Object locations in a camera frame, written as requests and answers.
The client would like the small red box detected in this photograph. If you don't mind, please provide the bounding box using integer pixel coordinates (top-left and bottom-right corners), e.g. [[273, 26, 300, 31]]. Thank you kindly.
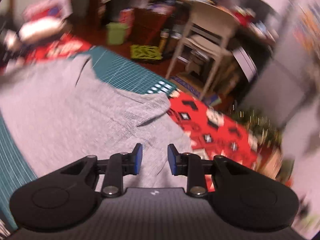
[[119, 9, 135, 28]]

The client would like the large red white box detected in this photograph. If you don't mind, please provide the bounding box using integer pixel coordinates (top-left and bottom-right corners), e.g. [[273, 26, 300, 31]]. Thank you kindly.
[[24, 0, 73, 20]]

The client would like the beige plastic chair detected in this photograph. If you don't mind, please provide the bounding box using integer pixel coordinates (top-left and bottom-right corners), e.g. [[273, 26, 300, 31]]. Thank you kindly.
[[165, 1, 240, 98]]

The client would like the lime green plastic crate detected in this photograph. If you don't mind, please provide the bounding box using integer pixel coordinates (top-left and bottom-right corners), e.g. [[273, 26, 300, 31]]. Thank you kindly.
[[130, 44, 163, 62]]

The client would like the cream folded sweater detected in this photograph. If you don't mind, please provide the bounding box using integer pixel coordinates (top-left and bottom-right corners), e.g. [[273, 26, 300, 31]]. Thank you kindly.
[[19, 17, 64, 43]]

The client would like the green waste bin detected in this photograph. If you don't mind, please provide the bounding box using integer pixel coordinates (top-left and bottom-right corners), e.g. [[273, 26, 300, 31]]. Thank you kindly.
[[106, 22, 128, 46]]

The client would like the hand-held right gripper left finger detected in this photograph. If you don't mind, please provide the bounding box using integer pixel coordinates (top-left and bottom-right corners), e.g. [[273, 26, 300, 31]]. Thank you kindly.
[[60, 143, 143, 197]]

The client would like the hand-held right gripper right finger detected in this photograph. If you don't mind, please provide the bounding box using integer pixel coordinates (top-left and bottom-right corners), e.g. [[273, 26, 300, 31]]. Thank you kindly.
[[167, 144, 250, 197]]

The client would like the tinsel garland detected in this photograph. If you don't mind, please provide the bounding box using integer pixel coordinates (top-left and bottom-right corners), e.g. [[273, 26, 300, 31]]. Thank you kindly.
[[232, 107, 283, 145]]

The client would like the red patterned blanket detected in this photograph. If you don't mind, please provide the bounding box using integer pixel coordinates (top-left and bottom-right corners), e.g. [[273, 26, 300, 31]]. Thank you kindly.
[[22, 34, 293, 188]]

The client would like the white flat box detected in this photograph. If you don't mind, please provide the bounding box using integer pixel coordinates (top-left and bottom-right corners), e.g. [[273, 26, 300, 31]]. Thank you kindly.
[[231, 46, 258, 80]]

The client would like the green cutting mat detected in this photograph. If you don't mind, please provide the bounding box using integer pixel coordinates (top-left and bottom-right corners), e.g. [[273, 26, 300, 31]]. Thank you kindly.
[[0, 46, 177, 233]]

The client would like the grey knit shirt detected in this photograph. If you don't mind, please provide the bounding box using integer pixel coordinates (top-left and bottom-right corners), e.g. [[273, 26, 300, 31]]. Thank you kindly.
[[0, 55, 193, 189]]

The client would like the wooden drawer cabinet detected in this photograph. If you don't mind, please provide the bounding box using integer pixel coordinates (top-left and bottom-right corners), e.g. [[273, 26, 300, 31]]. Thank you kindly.
[[130, 7, 175, 43]]

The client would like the grey refrigerator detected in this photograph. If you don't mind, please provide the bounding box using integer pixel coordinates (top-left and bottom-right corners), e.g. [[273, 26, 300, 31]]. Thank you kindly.
[[247, 0, 320, 120]]

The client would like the flat brown cardboard box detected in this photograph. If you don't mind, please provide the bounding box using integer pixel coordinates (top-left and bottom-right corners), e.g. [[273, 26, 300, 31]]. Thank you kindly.
[[170, 75, 222, 105]]

